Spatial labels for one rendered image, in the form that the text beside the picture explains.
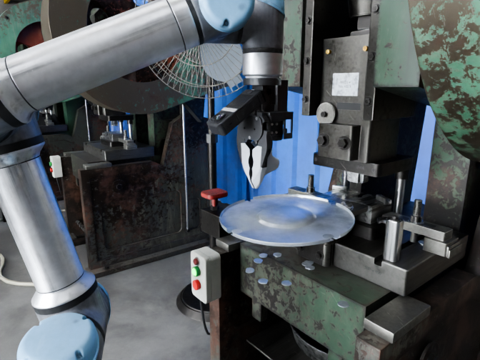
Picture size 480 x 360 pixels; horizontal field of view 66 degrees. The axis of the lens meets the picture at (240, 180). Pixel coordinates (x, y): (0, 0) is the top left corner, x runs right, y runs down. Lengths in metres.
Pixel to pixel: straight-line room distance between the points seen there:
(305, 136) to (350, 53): 1.73
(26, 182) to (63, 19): 1.32
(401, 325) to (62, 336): 0.58
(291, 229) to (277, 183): 2.11
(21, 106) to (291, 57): 0.63
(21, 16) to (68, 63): 3.14
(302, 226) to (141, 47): 0.46
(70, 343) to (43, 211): 0.22
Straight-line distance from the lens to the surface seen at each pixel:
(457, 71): 0.55
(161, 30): 0.54
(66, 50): 0.55
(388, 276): 0.86
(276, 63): 0.70
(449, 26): 0.52
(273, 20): 0.70
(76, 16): 1.97
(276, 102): 0.73
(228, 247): 1.03
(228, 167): 3.33
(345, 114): 0.92
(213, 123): 0.67
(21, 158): 0.71
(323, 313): 0.89
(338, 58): 0.94
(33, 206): 0.72
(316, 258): 0.93
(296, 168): 2.70
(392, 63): 0.81
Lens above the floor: 1.06
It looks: 14 degrees down
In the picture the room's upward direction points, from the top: straight up
